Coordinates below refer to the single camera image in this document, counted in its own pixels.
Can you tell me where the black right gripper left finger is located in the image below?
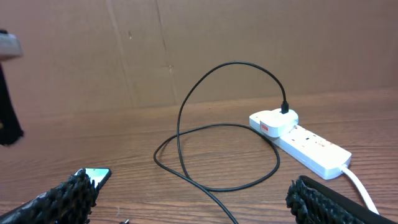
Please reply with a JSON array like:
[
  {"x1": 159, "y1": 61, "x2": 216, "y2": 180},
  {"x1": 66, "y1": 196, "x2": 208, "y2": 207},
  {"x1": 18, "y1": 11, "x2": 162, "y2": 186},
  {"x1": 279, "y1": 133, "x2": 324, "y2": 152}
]
[{"x1": 1, "y1": 169, "x2": 99, "y2": 224}]

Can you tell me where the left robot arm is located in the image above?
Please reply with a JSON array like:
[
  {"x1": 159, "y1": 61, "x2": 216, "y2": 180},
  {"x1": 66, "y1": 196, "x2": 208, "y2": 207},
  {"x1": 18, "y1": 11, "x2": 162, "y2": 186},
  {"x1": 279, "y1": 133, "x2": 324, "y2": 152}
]
[{"x1": 1, "y1": 29, "x2": 24, "y2": 146}]

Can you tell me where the white USB charger plug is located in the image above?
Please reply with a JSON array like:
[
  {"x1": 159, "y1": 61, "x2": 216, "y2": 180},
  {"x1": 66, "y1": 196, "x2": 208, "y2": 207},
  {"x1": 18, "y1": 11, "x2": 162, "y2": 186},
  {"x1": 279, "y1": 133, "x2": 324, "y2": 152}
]
[{"x1": 258, "y1": 109, "x2": 299, "y2": 138}]

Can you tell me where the black USB charging cable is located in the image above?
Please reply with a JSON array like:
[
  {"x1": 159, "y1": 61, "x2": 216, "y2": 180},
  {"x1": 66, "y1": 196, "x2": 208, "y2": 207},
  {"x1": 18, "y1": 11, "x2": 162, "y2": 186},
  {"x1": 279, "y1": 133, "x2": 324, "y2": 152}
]
[{"x1": 119, "y1": 60, "x2": 290, "y2": 224}]

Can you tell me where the Samsung Galaxy smartphone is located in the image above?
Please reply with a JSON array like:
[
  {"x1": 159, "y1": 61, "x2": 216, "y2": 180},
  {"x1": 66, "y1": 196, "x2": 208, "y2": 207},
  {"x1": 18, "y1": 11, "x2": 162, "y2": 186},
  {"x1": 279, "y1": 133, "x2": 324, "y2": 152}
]
[{"x1": 75, "y1": 167, "x2": 112, "y2": 190}]

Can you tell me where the white power strip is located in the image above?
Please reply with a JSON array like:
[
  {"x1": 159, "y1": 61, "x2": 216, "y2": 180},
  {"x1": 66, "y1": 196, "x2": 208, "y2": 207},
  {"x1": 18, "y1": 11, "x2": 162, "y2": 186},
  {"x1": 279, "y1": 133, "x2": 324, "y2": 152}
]
[{"x1": 249, "y1": 111, "x2": 352, "y2": 180}]

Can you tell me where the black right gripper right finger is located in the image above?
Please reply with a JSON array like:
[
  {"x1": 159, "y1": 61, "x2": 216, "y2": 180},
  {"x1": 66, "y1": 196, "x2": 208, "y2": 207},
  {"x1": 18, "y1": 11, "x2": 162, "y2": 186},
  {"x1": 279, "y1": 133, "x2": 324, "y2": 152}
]
[{"x1": 285, "y1": 175, "x2": 397, "y2": 224}]

